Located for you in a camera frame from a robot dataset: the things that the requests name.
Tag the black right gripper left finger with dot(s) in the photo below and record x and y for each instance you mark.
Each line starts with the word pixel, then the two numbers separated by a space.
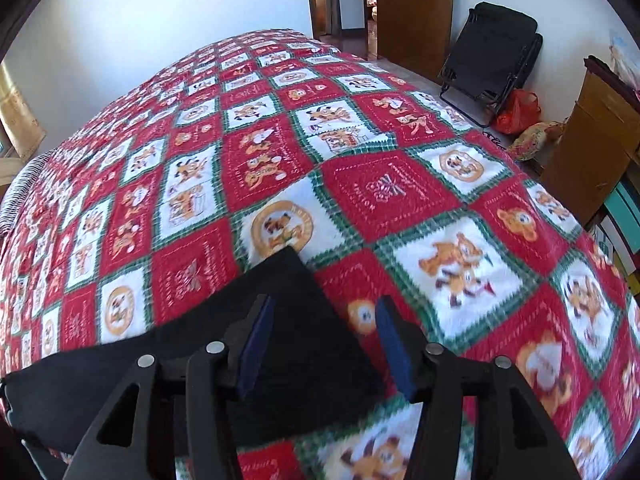
pixel 132 436

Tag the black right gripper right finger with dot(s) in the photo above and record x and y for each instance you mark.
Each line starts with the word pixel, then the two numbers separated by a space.
pixel 514 437

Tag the black pants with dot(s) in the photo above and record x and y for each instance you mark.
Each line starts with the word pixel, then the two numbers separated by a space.
pixel 283 360

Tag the red patchwork cartoon bedspread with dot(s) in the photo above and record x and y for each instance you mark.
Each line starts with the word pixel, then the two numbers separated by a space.
pixel 273 148

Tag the striped grey pillow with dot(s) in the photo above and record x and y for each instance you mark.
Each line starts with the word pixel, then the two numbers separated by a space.
pixel 18 191

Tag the floral cushion on floor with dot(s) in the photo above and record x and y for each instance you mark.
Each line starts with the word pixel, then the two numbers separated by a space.
pixel 528 144

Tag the beige patterned curtain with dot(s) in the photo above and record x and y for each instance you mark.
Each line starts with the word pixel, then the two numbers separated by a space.
pixel 19 122

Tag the brown wooden cabinet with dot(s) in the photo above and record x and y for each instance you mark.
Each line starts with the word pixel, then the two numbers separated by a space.
pixel 600 140

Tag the red plastic bag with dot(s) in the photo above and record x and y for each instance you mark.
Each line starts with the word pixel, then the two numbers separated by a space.
pixel 521 111

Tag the black folding chair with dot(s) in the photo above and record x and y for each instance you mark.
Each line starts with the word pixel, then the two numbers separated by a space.
pixel 494 54

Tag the brown wooden door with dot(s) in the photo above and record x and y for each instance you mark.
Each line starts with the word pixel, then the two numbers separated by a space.
pixel 415 34

